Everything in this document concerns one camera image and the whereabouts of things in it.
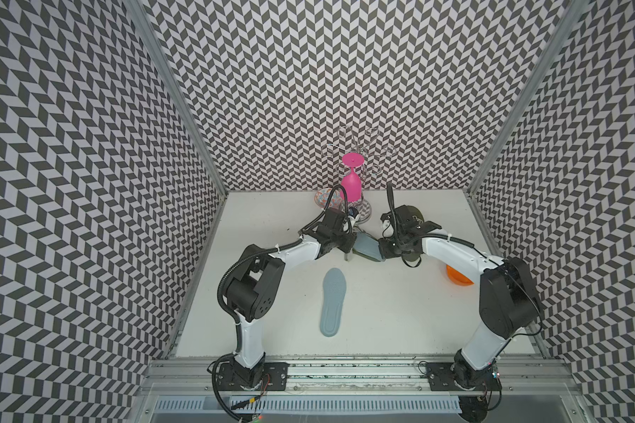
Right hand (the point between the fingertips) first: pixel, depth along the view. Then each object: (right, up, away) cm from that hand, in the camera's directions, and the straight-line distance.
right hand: (382, 254), depth 90 cm
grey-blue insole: (-4, +2, +6) cm, 7 cm away
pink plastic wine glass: (-10, +25, +1) cm, 27 cm away
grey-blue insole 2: (-17, -11, +1) cm, 20 cm away
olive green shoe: (-9, +8, +6) cm, 13 cm away
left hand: (-10, +6, +5) cm, 13 cm away
